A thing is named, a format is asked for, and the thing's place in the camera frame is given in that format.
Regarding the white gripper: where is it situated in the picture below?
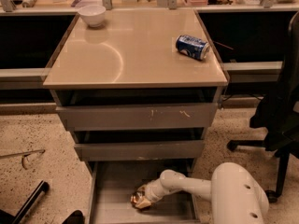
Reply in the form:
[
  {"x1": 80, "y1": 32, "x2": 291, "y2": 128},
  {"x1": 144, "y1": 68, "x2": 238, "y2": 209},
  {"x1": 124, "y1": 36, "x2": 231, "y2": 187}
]
[{"x1": 135, "y1": 180, "x2": 165, "y2": 210}]

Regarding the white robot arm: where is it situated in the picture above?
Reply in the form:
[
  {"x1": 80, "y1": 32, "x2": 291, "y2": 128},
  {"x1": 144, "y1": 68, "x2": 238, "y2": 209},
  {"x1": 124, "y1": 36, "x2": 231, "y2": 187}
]
[{"x1": 131, "y1": 162, "x2": 269, "y2": 224}]

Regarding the grey open bottom drawer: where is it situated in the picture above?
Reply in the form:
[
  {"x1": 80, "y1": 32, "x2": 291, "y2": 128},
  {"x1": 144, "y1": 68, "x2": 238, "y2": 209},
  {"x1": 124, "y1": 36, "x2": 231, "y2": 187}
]
[{"x1": 85, "y1": 160, "x2": 201, "y2": 224}]

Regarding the grey middle drawer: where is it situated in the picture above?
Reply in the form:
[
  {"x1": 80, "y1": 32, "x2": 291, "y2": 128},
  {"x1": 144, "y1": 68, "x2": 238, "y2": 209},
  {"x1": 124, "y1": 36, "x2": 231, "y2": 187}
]
[{"x1": 74, "y1": 140, "x2": 205, "y2": 161}]

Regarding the grey top drawer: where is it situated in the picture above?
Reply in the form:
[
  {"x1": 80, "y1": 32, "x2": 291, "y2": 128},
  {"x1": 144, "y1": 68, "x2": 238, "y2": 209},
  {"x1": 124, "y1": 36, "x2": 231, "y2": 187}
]
[{"x1": 57, "y1": 103, "x2": 217, "y2": 131}]

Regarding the grey drawer cabinet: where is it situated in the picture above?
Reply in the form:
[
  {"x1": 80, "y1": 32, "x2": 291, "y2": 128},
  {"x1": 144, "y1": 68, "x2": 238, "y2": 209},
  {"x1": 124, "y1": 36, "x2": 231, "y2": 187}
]
[{"x1": 42, "y1": 7, "x2": 230, "y2": 174}]

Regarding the blue soda can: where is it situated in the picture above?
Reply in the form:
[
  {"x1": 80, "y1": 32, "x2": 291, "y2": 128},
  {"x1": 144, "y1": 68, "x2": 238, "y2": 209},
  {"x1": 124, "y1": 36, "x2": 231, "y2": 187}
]
[{"x1": 176, "y1": 35, "x2": 210, "y2": 61}]

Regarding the black chair base foreground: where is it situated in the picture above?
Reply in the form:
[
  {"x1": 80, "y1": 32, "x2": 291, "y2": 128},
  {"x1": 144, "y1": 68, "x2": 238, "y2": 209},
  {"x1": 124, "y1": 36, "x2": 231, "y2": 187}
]
[{"x1": 62, "y1": 210, "x2": 84, "y2": 224}]

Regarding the black chair leg left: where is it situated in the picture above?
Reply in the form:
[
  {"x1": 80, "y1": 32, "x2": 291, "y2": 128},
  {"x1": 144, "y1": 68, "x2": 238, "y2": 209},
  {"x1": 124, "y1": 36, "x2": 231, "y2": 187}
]
[{"x1": 0, "y1": 181, "x2": 50, "y2": 224}]

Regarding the black office chair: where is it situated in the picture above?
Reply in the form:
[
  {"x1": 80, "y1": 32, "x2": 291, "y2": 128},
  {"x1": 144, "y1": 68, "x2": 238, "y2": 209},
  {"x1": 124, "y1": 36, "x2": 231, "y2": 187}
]
[{"x1": 227, "y1": 12, "x2": 299, "y2": 203}]

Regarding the white bowl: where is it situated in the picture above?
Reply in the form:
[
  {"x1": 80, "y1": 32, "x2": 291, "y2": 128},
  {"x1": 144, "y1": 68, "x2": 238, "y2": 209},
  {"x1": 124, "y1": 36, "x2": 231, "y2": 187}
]
[{"x1": 78, "y1": 5, "x2": 106, "y2": 27}]

